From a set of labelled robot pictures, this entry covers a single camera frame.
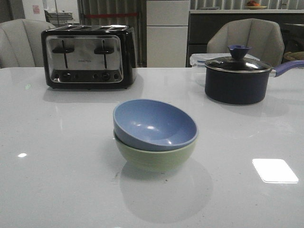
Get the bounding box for beige upholstered chair right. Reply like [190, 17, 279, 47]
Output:
[207, 18, 285, 67]

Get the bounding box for glass lid blue knob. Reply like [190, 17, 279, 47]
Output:
[205, 45, 272, 73]

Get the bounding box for beige upholstered chair left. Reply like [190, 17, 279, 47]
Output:
[0, 19, 55, 68]

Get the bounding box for beige upholstered chair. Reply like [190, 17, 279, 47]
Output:
[207, 18, 285, 67]
[0, 19, 55, 68]

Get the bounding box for black chrome four-slot toaster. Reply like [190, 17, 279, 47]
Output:
[41, 25, 137, 89]

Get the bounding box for blue bowl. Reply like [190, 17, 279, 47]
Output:
[113, 99, 199, 152]

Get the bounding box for fruit plate on counter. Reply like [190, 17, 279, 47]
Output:
[245, 0, 267, 10]

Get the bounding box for dark counter white top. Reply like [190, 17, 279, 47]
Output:
[186, 12, 304, 67]

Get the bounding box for clear plastic food container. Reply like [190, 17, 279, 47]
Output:
[189, 53, 261, 86]

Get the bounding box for dark blue saucepan purple handle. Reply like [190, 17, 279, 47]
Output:
[205, 60, 304, 105]

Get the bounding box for white refrigerator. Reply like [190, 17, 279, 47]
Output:
[146, 0, 190, 67]

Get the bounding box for light green bowl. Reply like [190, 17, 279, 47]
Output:
[114, 133, 197, 172]

